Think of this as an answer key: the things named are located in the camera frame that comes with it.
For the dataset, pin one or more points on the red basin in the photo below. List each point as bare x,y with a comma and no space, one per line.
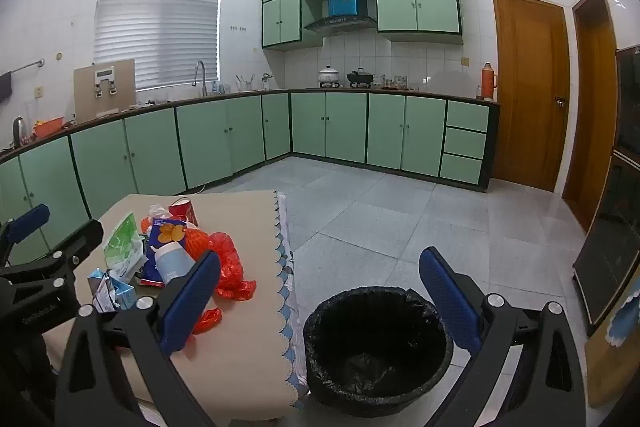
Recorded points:
49,127

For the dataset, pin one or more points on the floral scalloped tablecloth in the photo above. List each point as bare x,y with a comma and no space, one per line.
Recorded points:
287,267

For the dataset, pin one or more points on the black glass cabinet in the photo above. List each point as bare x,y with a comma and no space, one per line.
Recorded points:
615,217

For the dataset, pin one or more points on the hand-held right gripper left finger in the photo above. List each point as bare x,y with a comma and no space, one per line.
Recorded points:
192,302

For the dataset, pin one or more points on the plain wooden door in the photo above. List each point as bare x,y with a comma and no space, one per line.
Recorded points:
595,107

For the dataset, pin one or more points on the green white packet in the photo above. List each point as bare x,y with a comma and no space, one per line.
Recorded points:
122,242

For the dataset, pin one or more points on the white cooking pot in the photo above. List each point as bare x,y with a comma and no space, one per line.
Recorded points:
330,77

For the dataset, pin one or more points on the black range hood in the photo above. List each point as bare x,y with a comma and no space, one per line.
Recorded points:
340,24

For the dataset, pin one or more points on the red paper cup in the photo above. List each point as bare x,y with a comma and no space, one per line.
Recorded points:
182,209

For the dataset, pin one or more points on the green lower cabinets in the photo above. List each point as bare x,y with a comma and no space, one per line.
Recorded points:
345,127

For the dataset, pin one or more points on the row of glass jars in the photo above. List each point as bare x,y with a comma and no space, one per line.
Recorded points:
390,82

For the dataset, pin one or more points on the clear plastic wrap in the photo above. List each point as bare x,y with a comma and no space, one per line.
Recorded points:
159,211

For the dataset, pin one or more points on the chrome sink faucet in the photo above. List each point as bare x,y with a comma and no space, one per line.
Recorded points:
201,77

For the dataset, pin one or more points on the small blue white carton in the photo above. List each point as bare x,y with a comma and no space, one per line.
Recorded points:
107,292

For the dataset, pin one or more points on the orange thermos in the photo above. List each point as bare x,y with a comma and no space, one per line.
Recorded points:
488,82

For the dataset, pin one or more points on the metal towel rail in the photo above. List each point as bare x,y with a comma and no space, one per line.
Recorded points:
27,66

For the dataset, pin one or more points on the short chrome faucet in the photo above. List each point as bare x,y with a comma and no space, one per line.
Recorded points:
19,129

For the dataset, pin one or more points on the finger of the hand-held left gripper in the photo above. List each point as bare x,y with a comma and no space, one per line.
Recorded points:
80,242
27,219

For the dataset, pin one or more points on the black cloth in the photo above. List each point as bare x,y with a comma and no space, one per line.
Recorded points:
5,87

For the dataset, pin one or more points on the black-lined trash bin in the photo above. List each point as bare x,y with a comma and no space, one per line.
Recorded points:
375,357

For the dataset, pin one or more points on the blue white cloth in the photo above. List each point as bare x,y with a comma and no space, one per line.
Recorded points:
625,317

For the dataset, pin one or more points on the red plastic bag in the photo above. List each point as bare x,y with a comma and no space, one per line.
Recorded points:
232,267

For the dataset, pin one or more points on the white window blind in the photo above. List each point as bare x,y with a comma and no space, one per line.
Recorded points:
155,27

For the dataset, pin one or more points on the beige tablecloth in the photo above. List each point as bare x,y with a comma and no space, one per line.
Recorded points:
250,232

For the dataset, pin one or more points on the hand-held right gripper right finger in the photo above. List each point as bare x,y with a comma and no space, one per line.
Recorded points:
450,302

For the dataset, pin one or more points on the utensil holder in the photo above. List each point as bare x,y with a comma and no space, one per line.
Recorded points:
245,84

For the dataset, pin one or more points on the pale blue plastic bottle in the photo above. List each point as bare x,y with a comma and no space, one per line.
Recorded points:
172,264

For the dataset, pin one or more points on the blue box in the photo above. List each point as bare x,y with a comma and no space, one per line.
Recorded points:
345,2

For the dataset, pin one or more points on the blue snack bag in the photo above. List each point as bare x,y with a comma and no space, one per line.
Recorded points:
167,232

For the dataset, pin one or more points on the orange foam net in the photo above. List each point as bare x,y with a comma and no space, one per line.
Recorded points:
197,241
145,224

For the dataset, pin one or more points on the black wok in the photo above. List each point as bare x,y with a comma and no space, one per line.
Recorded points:
359,79

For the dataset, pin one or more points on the white clip device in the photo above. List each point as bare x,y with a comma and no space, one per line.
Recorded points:
105,79

